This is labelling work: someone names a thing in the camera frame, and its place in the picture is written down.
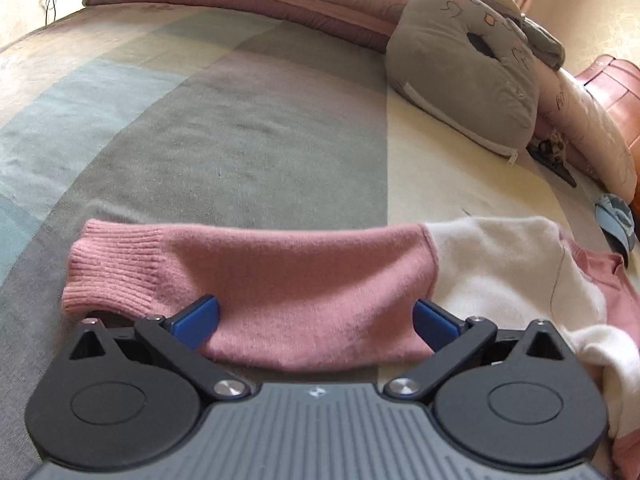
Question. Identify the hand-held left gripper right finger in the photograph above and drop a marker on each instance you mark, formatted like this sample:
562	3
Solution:
435	322

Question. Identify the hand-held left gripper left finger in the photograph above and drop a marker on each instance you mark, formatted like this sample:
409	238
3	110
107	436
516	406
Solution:
197	317

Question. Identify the pink and white sweater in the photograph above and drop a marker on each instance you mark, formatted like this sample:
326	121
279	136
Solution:
310	270

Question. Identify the black phone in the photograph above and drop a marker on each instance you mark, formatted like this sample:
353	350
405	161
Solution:
562	172

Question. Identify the light blue cap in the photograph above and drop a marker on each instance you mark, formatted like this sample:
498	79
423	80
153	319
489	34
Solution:
615	220

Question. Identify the knitted flower ornament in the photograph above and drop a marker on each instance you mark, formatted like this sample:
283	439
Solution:
550	149

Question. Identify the grey cat face cushion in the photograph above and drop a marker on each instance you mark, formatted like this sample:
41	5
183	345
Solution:
450	75

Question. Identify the beige floral quilt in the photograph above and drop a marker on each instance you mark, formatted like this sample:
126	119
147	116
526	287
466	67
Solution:
595	130

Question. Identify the wooden bed headboard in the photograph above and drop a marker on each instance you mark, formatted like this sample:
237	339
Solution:
615	90

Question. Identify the blue-grey folded cloth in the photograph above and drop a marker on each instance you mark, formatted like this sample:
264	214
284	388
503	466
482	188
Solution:
542	40

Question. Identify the pink quilt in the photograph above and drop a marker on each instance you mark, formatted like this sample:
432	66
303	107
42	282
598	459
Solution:
250	5

